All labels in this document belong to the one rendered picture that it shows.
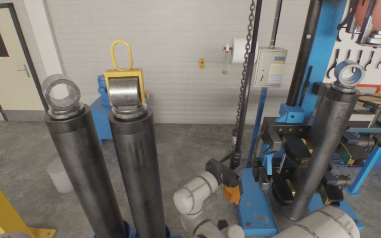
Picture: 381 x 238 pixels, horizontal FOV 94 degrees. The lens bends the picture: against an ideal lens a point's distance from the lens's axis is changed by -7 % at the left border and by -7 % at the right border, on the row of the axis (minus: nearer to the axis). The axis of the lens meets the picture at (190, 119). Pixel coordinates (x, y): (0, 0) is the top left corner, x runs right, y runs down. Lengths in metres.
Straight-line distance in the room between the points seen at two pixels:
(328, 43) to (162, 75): 2.40
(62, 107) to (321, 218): 1.05
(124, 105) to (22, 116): 4.22
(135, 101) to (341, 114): 1.31
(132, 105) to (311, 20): 1.39
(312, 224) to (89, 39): 3.54
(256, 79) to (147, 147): 1.55
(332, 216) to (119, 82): 0.85
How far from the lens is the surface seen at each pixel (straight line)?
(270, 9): 3.37
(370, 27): 1.33
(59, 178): 2.70
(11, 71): 4.65
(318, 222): 0.62
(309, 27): 1.75
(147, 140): 0.96
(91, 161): 1.16
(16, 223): 2.29
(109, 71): 0.91
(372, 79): 4.53
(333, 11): 1.90
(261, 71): 2.20
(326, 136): 1.66
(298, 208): 2.15
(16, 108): 5.00
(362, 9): 1.71
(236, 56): 2.07
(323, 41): 1.90
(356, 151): 1.91
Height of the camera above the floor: 1.90
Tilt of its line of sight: 29 degrees down
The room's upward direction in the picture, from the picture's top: straight up
